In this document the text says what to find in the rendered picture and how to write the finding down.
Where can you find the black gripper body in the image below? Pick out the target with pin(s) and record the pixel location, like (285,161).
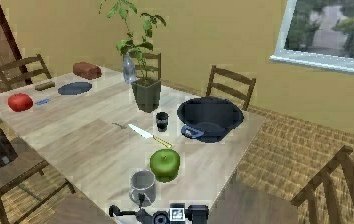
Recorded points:
(158,218)

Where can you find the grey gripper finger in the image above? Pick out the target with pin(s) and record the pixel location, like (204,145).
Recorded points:
(142,200)
(115,211)

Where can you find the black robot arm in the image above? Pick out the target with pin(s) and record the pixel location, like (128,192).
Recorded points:
(198,213)

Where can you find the grey mug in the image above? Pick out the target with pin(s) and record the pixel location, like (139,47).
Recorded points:
(143,186)

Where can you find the green apple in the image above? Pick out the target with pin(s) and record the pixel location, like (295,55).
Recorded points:
(165,165)

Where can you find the pale wooden dining table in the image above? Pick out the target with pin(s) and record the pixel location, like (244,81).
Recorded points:
(85,146)

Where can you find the small black cup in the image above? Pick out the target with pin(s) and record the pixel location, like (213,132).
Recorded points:
(162,120)

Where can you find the house plant in dark pot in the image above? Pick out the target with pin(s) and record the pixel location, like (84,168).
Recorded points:
(146,93)

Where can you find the dark blue pan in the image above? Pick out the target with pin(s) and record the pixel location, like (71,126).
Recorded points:
(211,116)

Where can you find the brown wooden chair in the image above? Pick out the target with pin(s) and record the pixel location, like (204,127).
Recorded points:
(338,180)
(21,71)
(231,85)
(15,166)
(153,63)

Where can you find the dark blue plate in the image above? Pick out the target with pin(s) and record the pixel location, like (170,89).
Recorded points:
(75,88)

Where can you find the clear glass bottle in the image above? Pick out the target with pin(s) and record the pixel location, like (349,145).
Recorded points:
(129,70)

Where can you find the small blue spoon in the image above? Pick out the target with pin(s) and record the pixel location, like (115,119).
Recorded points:
(42,101)

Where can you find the brown bread loaf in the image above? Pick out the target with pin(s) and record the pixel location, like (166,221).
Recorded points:
(86,70)

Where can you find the olive green stick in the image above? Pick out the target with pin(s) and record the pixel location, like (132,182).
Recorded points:
(45,86)

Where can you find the red tomato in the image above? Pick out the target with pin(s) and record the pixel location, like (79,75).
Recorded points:
(20,102)

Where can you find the white framed window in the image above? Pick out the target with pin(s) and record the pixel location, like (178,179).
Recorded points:
(321,30)

